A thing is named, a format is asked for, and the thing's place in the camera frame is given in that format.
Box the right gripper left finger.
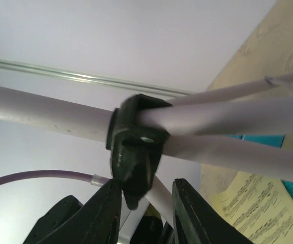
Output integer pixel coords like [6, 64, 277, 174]
[26, 179, 122, 244]

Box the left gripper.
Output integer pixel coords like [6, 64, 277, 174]
[131, 216, 173, 244]

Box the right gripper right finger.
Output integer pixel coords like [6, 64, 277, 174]
[172, 178, 252, 244]

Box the yellow music sheet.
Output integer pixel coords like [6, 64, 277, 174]
[209, 172, 293, 244]

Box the white tripod music stand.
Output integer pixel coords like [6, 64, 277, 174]
[0, 70, 293, 227]

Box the blue music sheet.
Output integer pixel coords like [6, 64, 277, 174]
[230, 135, 293, 199]

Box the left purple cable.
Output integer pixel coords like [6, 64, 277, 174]
[0, 170, 110, 195]

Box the left aluminium frame post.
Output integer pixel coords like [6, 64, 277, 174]
[0, 59, 192, 98]

